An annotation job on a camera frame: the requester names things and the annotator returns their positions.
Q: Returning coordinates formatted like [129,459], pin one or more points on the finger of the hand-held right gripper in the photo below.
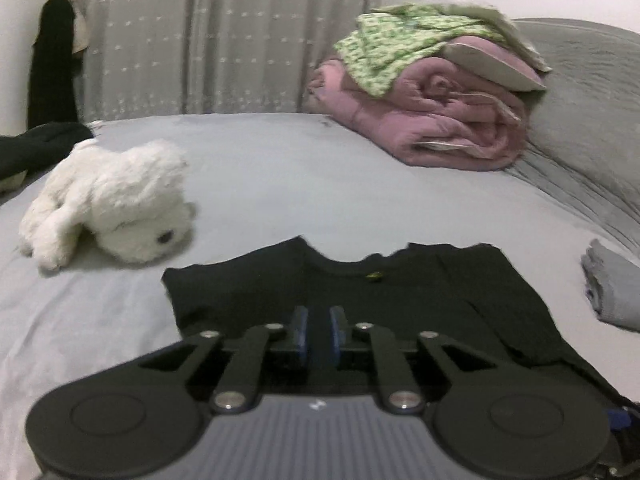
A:
[621,419]

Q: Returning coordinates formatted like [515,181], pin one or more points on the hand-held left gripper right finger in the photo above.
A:
[336,335]

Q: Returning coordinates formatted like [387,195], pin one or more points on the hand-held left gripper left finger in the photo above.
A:
[300,335]

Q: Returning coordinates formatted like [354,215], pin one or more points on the black t-shirt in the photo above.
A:
[425,285]

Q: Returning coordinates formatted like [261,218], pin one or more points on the folded grey clothes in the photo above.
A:
[617,285]

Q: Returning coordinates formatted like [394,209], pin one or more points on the grey bed sheet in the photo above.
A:
[275,185]

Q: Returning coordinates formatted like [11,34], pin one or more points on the white plush dog toy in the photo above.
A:
[115,190]

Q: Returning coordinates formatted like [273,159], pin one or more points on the pink folded quilt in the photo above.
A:
[450,120]

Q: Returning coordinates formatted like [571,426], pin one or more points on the green patterned cloth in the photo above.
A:
[385,45]

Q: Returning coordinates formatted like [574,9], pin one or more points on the grey star-patterned curtain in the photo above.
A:
[225,35]

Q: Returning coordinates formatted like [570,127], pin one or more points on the grey quilted pillow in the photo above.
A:
[590,110]

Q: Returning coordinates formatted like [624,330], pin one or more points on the pink and white pillow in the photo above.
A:
[495,62]

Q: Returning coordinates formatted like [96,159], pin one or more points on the black clothing pile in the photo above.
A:
[35,147]

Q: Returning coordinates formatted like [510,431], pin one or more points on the pale cream folded cloth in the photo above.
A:
[520,40]

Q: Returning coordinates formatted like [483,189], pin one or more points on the black hanging garment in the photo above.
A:
[52,60]

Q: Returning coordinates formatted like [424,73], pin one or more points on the beige hanging garment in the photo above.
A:
[80,35]

